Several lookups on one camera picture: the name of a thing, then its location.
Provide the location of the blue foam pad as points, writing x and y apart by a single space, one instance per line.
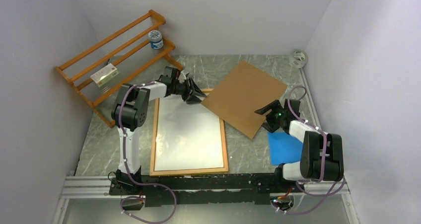
284 148

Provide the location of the small white green box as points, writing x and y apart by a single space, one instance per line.
104 75

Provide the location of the aluminium extrusion rail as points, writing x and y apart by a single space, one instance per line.
102 187

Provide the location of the blue white round jar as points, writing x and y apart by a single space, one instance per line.
155 39

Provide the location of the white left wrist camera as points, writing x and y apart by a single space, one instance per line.
183 76

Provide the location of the yellow wooden picture frame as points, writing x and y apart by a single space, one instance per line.
184 172

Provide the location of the clear tape roll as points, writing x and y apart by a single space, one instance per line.
297 58

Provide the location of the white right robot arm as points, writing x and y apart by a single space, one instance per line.
321 155

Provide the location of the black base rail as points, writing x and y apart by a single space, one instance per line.
157 194

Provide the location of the orange wooden rack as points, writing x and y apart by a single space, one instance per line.
128 50

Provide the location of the printed building photo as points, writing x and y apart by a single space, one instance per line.
187 140

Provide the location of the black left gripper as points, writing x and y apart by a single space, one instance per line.
196 91

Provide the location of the brown backing board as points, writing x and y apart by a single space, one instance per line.
244 90

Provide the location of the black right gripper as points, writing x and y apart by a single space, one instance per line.
269 125

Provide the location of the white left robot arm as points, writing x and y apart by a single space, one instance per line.
131 105

